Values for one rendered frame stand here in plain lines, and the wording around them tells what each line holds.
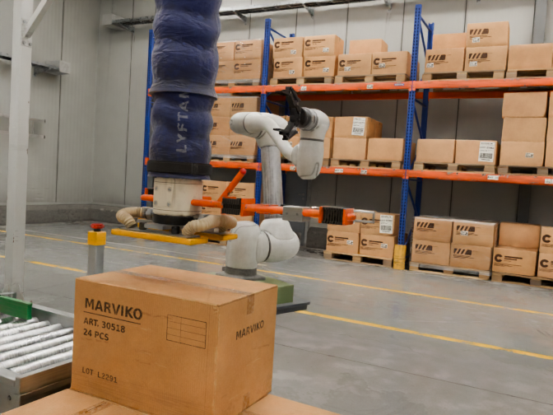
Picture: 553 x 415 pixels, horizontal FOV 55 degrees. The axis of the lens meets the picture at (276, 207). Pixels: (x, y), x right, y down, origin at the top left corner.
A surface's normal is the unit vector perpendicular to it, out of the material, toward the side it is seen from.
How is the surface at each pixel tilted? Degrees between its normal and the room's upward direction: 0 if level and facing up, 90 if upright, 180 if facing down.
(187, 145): 75
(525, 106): 90
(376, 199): 90
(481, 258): 90
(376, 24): 90
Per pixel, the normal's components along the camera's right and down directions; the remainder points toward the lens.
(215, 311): -0.44, 0.02
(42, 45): 0.88, 0.08
